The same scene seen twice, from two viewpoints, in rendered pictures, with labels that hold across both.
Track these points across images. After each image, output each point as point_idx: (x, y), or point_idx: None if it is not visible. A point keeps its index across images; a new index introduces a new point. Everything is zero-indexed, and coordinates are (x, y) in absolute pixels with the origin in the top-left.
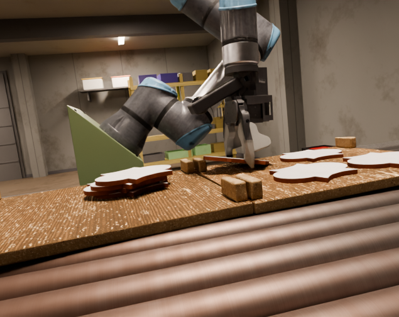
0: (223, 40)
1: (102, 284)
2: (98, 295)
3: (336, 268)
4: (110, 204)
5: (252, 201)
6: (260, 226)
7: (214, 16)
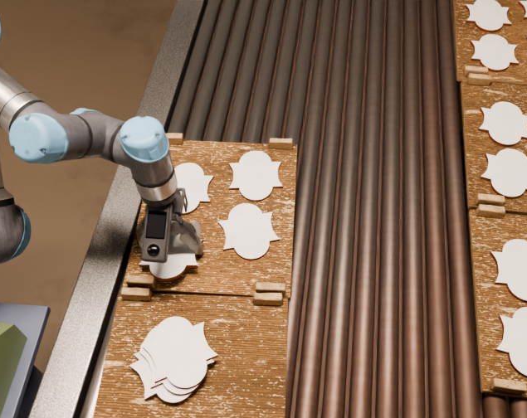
0: (150, 184)
1: (335, 398)
2: (340, 400)
3: (368, 307)
4: (217, 383)
5: (285, 296)
6: (300, 305)
7: (95, 148)
